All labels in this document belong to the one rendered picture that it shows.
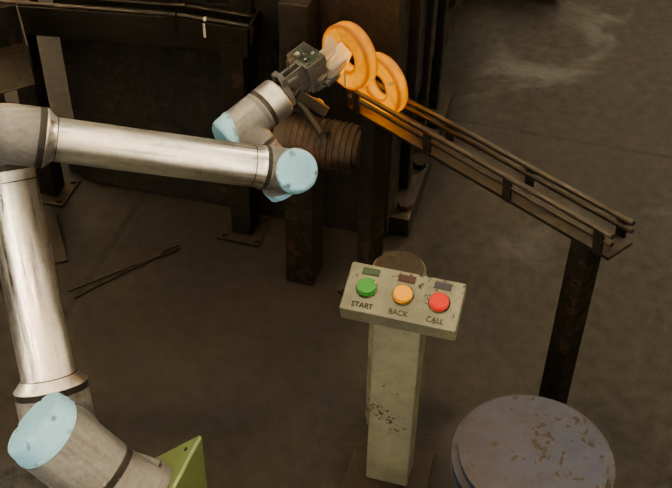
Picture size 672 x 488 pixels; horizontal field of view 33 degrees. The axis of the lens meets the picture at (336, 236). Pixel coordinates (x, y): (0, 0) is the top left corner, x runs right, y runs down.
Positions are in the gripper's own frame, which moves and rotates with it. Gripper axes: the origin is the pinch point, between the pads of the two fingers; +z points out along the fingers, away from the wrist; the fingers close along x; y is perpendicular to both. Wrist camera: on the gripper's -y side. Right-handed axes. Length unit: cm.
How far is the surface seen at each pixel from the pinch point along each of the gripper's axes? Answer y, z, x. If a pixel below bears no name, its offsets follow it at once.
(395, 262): -26.7, -23.5, -33.3
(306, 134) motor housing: -31.2, -9.1, 14.8
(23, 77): -10, -51, 70
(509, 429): -33, -35, -77
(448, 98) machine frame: -98, 61, 45
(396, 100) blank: -15.7, 4.3, -7.4
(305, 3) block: -6.9, 8.1, 26.6
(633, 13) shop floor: -133, 155, 45
